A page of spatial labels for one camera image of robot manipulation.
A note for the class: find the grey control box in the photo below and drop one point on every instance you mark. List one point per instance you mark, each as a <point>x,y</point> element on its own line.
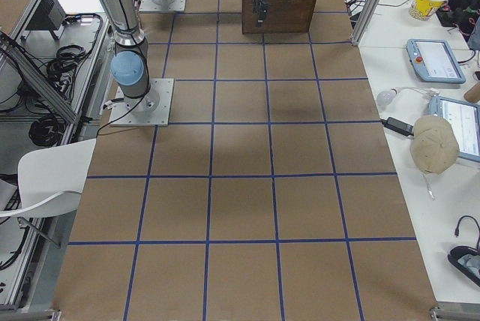
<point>49,16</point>

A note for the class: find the cardboard tube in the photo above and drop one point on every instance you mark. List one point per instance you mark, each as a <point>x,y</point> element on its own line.
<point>473,95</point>

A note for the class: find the lower blue teach pendant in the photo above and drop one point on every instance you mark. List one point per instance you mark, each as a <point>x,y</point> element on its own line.
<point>464,119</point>

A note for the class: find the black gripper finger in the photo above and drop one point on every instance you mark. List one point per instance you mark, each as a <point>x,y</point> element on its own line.
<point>261,16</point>
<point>256,6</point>

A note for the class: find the white light bulb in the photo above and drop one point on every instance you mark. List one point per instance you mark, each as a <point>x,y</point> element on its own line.
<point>384,98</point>

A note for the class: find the beige baseball cap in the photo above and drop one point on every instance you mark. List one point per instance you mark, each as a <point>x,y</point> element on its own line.
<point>434,147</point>

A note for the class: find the yellow popcorn paper cup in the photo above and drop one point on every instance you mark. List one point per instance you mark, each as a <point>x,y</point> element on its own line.
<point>424,9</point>

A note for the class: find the black tray with cloth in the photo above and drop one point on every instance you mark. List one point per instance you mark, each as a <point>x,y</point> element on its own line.
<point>466,260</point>

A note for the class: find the blue teach pendant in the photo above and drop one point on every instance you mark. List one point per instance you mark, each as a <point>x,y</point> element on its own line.
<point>464,119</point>
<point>434,62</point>

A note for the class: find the black power adapter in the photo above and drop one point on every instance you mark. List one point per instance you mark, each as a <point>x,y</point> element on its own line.
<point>398,126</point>

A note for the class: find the upper blue teach pendant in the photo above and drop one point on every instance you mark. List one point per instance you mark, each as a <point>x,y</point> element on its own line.
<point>434,62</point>

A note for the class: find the dark wooden drawer box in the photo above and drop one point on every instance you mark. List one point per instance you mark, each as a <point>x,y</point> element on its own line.
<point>284,16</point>

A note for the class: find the white plastic chair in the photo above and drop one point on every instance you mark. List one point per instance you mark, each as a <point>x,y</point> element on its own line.
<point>51,182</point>

